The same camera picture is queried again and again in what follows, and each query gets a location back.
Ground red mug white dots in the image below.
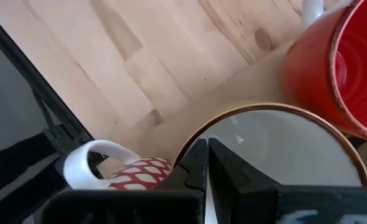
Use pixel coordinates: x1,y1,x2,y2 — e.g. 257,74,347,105
62,139,174,191

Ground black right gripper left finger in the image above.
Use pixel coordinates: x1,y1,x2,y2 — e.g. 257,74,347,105
157,138,209,224

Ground yellow mug white inside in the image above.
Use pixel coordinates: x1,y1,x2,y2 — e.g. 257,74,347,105
173,102,367,188

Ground black table frame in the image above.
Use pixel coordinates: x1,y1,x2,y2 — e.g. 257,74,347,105
0,7,109,224

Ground red mug white handle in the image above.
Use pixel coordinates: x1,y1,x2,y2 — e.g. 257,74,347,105
279,0,367,147

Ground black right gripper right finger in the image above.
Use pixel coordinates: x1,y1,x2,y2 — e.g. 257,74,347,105
208,138,282,224

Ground wooden shelf black legs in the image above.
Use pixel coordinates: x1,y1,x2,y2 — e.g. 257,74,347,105
130,40,367,187

